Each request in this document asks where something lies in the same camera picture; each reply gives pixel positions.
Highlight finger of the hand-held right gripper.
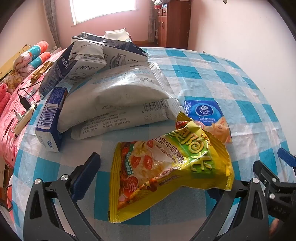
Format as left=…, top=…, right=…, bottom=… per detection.
left=253, top=160, right=296, bottom=200
left=278, top=148, right=296, bottom=168

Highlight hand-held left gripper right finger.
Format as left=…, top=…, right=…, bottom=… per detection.
left=194, top=176, right=270, bottom=241

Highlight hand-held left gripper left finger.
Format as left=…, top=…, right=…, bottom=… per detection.
left=23, top=152, right=102, bottom=241

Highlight white wipes packet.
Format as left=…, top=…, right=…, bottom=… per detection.
left=57, top=62, right=179, bottom=133
left=70, top=99, right=183, bottom=140

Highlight yellow snack packet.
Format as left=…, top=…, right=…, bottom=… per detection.
left=108, top=111, right=234, bottom=223

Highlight person's right hand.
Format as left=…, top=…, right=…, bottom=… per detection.
left=269, top=220, right=282, bottom=241

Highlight small blue tissue box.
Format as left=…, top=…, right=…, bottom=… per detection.
left=35, top=87, right=68, bottom=153

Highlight cream power strip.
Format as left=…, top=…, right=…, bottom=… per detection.
left=14, top=104, right=37, bottom=136

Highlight blue tissue pack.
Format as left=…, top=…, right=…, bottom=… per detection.
left=183, top=100, right=232, bottom=144

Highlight pink bed blanket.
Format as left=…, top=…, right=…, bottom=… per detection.
left=0, top=46, right=70, bottom=167

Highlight black charger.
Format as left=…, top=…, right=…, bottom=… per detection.
left=20, top=96, right=31, bottom=109

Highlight blue white milk carton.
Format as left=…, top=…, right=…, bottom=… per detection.
left=71, top=32, right=148, bottom=70
left=67, top=41, right=107, bottom=80
left=38, top=50, right=77, bottom=100

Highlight pink folded blanket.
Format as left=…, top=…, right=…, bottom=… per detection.
left=0, top=92, right=11, bottom=114

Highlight blue checked tablecloth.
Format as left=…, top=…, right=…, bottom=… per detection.
left=13, top=46, right=289, bottom=241

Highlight gold brown cloth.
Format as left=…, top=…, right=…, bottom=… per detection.
left=30, top=61, right=54, bottom=83

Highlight cream printed pillow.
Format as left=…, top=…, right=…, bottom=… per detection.
left=0, top=70, right=23, bottom=89

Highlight floral bolster pillow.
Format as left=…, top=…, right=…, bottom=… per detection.
left=22, top=52, right=51, bottom=75

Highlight rolled colourful blankets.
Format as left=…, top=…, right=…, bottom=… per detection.
left=14, top=40, right=49, bottom=70

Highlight yellow headboard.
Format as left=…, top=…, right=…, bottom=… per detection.
left=0, top=44, right=31, bottom=79

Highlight white plastic bottle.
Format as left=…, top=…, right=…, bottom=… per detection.
left=105, top=28, right=131, bottom=42

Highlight grey checked curtain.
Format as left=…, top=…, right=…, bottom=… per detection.
left=148, top=0, right=160, bottom=43
left=45, top=0, right=61, bottom=48

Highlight brown wooden cabinet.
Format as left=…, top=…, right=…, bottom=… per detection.
left=157, top=0, right=192, bottom=48

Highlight window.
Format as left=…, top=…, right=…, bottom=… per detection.
left=69, top=0, right=153, bottom=26

